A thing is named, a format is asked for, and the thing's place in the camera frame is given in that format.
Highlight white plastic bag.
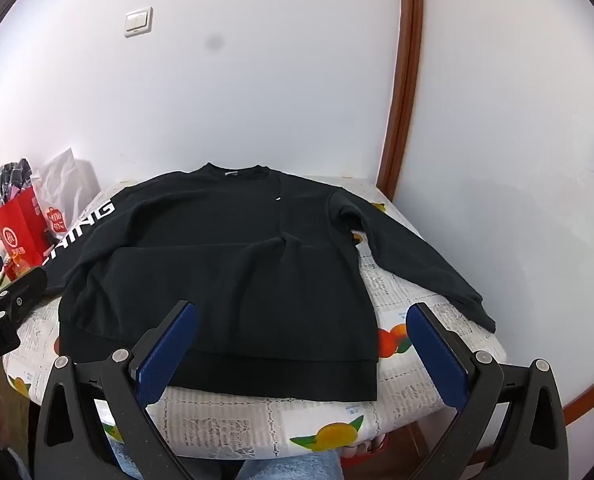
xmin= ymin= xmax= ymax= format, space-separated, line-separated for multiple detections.
xmin=30 ymin=147 xmax=103 ymax=241

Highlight fruit print tablecloth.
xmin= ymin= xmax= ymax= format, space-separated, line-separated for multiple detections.
xmin=2 ymin=177 xmax=508 ymax=461

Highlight black sweatshirt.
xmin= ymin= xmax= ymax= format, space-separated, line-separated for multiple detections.
xmin=42 ymin=162 xmax=498 ymax=403

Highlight red paper bag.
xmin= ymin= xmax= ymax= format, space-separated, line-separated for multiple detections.
xmin=0 ymin=185 xmax=60 ymax=281

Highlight brown wooden door frame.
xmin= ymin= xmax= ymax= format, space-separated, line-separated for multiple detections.
xmin=375 ymin=0 xmax=425 ymax=201

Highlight dark plaid cloth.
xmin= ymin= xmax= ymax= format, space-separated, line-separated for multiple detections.
xmin=0 ymin=158 xmax=33 ymax=208

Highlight person's blue jeans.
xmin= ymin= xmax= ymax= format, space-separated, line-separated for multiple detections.
xmin=107 ymin=435 xmax=344 ymax=480

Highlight white light switch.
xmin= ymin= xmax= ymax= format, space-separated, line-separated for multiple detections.
xmin=124 ymin=6 xmax=154 ymax=38

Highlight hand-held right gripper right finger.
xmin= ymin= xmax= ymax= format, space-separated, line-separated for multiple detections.
xmin=406 ymin=301 xmax=576 ymax=480

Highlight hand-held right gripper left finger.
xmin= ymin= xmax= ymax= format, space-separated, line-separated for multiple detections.
xmin=32 ymin=300 xmax=199 ymax=480

